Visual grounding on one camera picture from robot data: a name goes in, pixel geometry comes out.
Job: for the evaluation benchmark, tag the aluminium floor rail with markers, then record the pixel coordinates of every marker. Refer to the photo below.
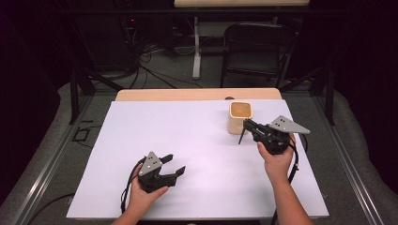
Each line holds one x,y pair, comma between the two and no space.
350,168
47,172

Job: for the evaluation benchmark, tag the black metal stand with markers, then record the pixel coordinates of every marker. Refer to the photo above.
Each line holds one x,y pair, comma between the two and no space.
329,97
74,93

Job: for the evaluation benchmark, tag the person's right hand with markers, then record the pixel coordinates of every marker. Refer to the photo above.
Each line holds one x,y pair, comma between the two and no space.
278,165

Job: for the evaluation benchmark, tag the dark table grommet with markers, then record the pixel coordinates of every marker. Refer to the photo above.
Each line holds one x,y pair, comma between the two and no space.
229,98

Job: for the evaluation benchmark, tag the beige background desk top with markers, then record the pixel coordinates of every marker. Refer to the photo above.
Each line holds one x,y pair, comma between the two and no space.
241,2

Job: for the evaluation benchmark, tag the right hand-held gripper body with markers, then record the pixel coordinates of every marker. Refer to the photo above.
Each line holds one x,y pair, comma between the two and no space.
275,140

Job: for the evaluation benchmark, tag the cream square cup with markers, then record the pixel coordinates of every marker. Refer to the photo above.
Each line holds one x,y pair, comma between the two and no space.
235,125

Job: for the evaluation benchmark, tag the white table sheet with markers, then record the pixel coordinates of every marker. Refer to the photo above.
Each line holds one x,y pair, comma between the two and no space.
203,140

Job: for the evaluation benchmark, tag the person's left hand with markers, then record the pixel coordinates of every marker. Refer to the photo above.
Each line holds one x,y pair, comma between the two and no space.
140,200

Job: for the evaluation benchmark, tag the white desk leg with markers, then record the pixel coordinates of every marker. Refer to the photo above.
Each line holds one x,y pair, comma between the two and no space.
196,56

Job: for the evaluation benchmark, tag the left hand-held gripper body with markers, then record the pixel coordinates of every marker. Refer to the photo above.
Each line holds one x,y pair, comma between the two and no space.
153,181

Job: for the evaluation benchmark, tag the black folding chair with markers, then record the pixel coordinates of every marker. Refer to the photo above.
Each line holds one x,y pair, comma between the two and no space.
259,47

